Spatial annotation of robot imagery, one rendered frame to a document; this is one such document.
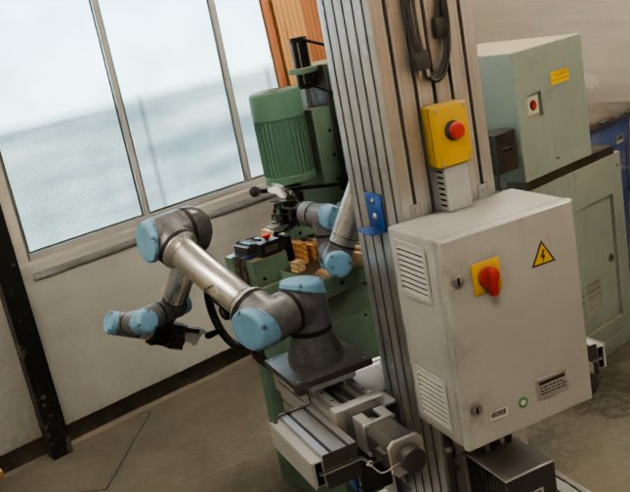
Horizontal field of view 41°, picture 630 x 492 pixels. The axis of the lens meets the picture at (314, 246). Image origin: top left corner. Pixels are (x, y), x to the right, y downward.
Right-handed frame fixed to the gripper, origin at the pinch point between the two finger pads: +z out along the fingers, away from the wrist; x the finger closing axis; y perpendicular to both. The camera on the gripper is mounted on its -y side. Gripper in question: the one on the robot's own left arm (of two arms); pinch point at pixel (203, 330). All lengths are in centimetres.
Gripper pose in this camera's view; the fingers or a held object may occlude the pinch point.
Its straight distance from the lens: 289.9
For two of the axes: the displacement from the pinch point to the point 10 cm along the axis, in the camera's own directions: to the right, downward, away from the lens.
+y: -2.5, 9.7, 0.1
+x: 6.0, 1.6, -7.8
